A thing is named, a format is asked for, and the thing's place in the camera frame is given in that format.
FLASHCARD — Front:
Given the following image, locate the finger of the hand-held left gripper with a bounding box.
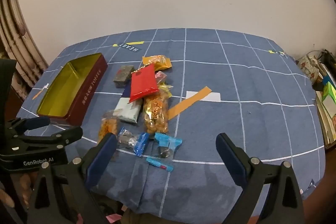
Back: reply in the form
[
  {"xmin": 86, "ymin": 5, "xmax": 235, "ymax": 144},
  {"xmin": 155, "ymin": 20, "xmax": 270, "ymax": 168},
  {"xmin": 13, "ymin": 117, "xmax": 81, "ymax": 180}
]
[
  {"xmin": 10, "ymin": 126, "xmax": 84, "ymax": 152},
  {"xmin": 7, "ymin": 116, "xmax": 51, "ymax": 135}
]

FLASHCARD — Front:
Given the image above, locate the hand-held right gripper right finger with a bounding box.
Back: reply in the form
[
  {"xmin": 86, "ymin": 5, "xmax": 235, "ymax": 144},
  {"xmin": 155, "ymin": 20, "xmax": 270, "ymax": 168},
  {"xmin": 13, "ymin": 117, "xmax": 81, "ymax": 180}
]
[{"xmin": 216, "ymin": 132, "xmax": 305, "ymax": 224}]

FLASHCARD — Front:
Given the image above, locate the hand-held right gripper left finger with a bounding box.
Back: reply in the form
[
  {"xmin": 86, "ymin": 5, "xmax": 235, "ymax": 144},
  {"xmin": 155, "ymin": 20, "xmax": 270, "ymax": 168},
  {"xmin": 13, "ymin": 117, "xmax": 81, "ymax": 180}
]
[{"xmin": 28, "ymin": 133, "xmax": 118, "ymax": 224}]

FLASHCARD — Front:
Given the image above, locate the small clear orange snack packet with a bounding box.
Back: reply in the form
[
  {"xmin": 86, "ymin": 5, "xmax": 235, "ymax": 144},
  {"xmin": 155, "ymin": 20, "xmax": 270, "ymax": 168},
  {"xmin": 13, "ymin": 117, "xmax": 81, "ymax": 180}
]
[{"xmin": 98, "ymin": 111, "xmax": 121, "ymax": 146}]

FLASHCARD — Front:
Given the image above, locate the blue candy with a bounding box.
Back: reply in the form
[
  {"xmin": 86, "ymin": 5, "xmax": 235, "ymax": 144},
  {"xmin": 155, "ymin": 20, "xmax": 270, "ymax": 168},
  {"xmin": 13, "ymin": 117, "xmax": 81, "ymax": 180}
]
[
  {"xmin": 146, "ymin": 132, "xmax": 183, "ymax": 171},
  {"xmin": 117, "ymin": 127, "xmax": 150, "ymax": 157}
]

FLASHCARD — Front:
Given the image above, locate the maroon tin box gold interior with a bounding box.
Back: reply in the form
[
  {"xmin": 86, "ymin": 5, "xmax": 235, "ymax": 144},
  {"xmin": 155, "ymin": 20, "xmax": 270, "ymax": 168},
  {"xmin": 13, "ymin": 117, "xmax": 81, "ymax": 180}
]
[{"xmin": 36, "ymin": 53, "xmax": 109, "ymax": 126}]

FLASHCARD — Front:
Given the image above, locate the large clear peanut snack packet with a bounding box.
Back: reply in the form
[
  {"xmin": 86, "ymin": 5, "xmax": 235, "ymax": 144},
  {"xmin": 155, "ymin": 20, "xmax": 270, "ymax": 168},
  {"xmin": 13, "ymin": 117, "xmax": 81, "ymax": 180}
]
[{"xmin": 142, "ymin": 91, "xmax": 171, "ymax": 134}]

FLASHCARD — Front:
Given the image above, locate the red snack packet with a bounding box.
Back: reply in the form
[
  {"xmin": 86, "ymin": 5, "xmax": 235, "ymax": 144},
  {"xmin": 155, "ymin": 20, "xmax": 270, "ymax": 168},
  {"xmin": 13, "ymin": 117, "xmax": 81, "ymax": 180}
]
[{"xmin": 128, "ymin": 63, "xmax": 159, "ymax": 104}]

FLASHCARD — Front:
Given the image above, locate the pink snack packet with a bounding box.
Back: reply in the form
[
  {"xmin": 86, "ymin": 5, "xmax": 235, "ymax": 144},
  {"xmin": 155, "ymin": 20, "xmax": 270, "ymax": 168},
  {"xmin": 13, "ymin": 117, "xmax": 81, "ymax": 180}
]
[{"xmin": 155, "ymin": 71, "xmax": 167, "ymax": 85}]

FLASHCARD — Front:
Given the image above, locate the navy and white snack packet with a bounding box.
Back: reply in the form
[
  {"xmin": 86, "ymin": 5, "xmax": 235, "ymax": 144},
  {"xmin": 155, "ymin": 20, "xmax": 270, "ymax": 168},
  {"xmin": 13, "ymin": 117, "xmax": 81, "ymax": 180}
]
[{"xmin": 113, "ymin": 86, "xmax": 141, "ymax": 123}]

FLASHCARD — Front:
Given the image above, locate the grey snack packet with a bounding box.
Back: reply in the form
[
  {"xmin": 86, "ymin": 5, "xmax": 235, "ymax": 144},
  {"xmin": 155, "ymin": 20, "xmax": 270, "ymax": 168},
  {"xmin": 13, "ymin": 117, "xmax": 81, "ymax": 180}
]
[{"xmin": 112, "ymin": 65, "xmax": 135, "ymax": 88}]

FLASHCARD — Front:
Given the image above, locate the beige curtain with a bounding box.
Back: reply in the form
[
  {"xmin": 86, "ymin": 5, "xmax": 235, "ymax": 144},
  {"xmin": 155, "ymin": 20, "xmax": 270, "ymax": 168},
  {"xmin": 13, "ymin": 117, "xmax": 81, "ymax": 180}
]
[{"xmin": 0, "ymin": 0, "xmax": 49, "ymax": 88}]

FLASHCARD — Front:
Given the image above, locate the blue grid tablecloth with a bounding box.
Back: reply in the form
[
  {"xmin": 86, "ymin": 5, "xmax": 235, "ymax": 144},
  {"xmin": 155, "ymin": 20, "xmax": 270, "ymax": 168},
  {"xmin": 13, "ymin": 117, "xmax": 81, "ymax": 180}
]
[{"xmin": 16, "ymin": 28, "xmax": 326, "ymax": 216}]

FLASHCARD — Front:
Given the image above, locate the small yellow clear snack packet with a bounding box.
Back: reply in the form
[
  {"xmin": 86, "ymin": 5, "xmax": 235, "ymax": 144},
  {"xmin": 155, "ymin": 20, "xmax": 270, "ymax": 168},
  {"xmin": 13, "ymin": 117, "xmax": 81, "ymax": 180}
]
[{"xmin": 157, "ymin": 84, "xmax": 174, "ymax": 97}]

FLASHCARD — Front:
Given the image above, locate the stack of books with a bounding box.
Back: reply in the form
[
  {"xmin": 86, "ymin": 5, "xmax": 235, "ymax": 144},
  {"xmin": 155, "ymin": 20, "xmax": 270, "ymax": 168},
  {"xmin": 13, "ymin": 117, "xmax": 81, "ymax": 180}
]
[{"xmin": 315, "ymin": 90, "xmax": 336, "ymax": 146}]

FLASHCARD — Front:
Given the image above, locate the green box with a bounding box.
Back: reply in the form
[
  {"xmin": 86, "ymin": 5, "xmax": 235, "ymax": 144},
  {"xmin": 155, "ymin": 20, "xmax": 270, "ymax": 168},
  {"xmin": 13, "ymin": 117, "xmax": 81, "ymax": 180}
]
[{"xmin": 322, "ymin": 82, "xmax": 336, "ymax": 119}]

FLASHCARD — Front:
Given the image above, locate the floral bag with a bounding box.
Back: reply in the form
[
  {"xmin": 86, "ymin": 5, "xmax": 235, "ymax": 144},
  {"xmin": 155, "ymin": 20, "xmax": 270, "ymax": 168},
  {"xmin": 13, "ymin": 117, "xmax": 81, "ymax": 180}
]
[{"xmin": 298, "ymin": 54, "xmax": 322, "ymax": 85}]

